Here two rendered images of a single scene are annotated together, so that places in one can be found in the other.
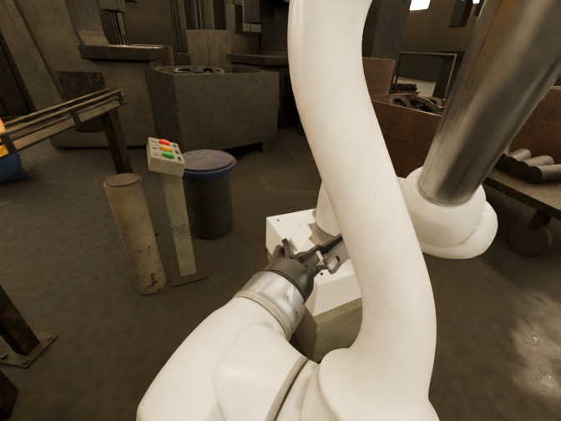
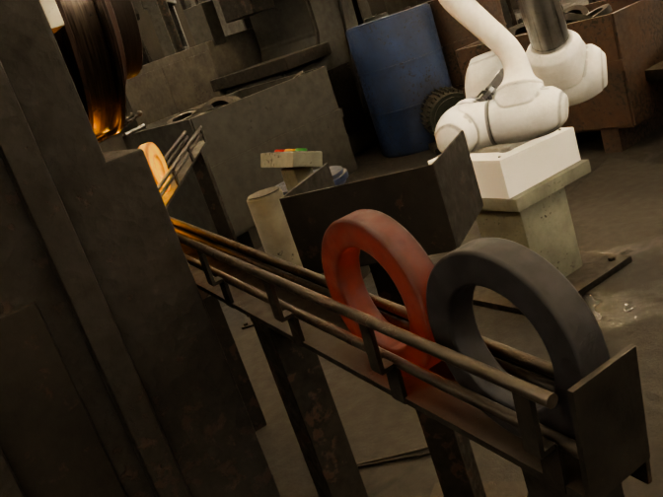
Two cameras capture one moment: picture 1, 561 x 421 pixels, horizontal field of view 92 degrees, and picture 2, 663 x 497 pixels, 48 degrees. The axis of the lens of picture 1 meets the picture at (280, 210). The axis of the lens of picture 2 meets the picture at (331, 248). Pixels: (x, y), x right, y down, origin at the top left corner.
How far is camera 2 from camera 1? 1.60 m
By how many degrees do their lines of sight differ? 15
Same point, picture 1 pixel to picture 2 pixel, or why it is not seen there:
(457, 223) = (567, 58)
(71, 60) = not seen: hidden behind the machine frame
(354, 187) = (478, 20)
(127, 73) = not seen: hidden behind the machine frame
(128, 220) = (282, 234)
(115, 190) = (266, 198)
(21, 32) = not seen: outside the picture
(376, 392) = (513, 73)
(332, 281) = (510, 157)
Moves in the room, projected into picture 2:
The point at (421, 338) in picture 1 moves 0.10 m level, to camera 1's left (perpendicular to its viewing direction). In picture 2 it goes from (517, 50) to (475, 65)
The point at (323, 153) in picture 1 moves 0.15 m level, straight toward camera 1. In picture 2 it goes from (463, 16) to (472, 17)
